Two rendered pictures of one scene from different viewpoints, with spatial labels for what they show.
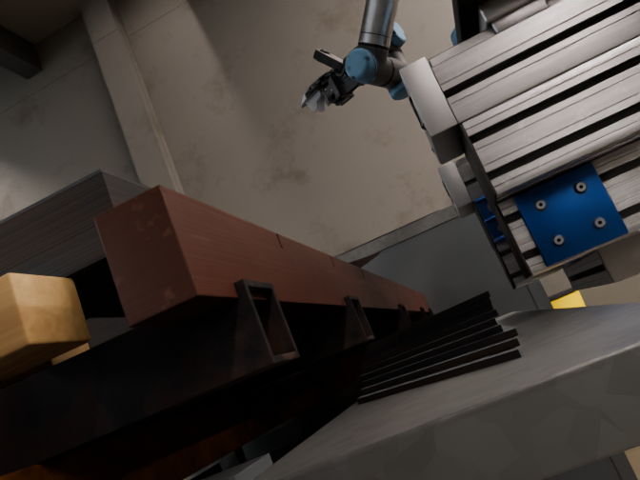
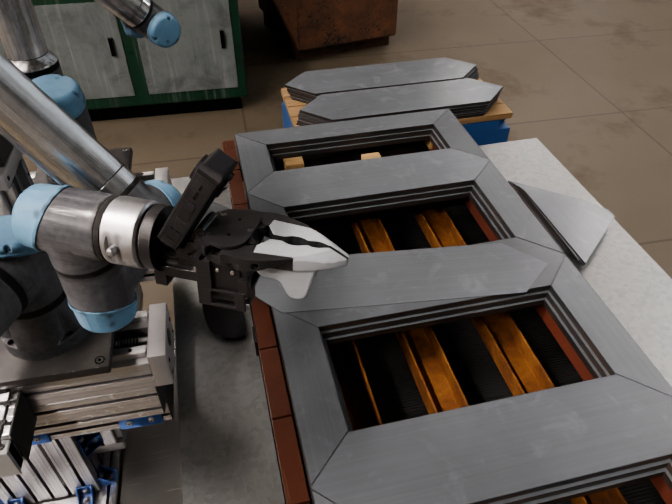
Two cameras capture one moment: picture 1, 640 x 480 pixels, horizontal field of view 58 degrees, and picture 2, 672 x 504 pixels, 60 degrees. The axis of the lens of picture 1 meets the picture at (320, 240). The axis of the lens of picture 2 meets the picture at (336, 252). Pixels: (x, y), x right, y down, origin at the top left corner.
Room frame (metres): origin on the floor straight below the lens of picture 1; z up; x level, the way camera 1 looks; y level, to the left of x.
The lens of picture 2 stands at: (1.98, -0.29, 1.84)
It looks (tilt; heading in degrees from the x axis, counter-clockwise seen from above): 42 degrees down; 156
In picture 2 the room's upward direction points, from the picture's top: straight up
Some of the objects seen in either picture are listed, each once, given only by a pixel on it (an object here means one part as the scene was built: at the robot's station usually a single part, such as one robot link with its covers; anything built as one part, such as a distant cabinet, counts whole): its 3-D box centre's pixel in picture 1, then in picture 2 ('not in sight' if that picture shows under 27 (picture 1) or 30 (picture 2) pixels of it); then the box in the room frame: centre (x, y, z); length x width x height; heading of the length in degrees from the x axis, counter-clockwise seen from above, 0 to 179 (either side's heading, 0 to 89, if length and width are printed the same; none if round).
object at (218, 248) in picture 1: (384, 298); (263, 326); (1.07, -0.07, 0.80); 1.62 x 0.04 x 0.06; 169
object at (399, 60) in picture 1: (393, 74); (105, 276); (1.38, -0.33, 1.33); 0.11 x 0.08 x 0.11; 142
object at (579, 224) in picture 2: not in sight; (571, 213); (1.01, 0.92, 0.77); 0.45 x 0.20 x 0.04; 169
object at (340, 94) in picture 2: not in sight; (393, 92); (0.19, 0.75, 0.82); 0.80 x 0.40 x 0.06; 79
